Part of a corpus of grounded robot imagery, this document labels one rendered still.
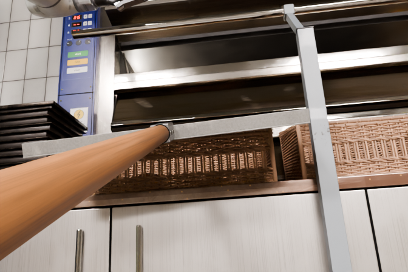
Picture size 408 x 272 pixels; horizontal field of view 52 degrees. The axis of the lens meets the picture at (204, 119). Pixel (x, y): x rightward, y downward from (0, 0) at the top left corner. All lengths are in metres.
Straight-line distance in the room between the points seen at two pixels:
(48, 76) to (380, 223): 1.43
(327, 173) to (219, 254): 0.30
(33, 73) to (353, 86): 1.33
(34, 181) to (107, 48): 1.71
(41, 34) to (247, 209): 1.35
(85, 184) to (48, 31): 1.82
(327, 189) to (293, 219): 0.11
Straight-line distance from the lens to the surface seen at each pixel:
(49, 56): 1.96
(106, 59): 1.84
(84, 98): 1.77
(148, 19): 1.80
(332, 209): 0.95
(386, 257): 1.03
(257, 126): 0.79
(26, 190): 0.17
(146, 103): 1.72
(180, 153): 1.10
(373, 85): 1.73
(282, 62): 1.72
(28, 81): 1.95
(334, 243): 0.95
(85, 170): 0.23
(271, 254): 0.99
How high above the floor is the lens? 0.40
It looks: 20 degrees up
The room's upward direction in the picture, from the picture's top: 3 degrees counter-clockwise
